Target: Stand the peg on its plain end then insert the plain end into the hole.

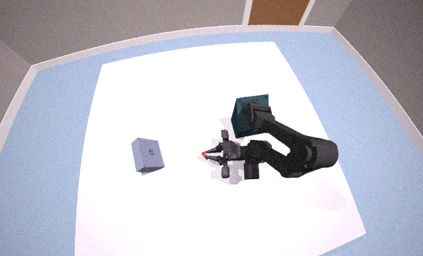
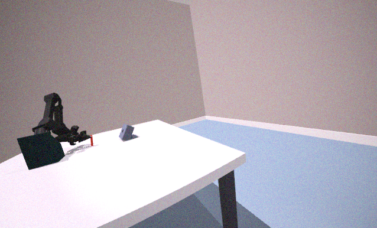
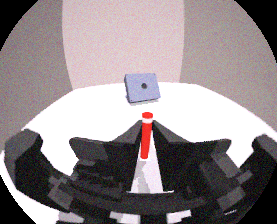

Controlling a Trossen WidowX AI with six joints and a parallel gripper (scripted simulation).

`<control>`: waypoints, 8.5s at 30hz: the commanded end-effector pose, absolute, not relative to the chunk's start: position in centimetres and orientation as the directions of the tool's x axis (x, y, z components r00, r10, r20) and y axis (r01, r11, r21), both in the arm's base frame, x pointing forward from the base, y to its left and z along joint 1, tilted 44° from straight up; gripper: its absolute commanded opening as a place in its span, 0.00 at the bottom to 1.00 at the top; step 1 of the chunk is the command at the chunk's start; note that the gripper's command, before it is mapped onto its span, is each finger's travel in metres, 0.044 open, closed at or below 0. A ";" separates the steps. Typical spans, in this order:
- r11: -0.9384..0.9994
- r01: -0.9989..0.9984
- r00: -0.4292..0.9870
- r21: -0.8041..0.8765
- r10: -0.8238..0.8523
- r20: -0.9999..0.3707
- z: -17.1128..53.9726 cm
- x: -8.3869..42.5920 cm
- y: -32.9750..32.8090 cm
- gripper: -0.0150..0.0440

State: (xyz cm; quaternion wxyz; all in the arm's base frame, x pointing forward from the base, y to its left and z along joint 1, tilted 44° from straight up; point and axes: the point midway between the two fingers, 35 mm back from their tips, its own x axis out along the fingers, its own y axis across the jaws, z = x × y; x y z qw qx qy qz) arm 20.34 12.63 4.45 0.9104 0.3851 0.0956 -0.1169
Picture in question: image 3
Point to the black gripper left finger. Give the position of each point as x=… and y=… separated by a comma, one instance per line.
x=121, y=152

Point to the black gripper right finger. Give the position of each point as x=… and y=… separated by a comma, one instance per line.
x=175, y=154

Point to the blue-grey sloped panel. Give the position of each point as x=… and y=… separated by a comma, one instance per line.
x=141, y=87

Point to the red peg with white band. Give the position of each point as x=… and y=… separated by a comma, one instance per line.
x=147, y=118

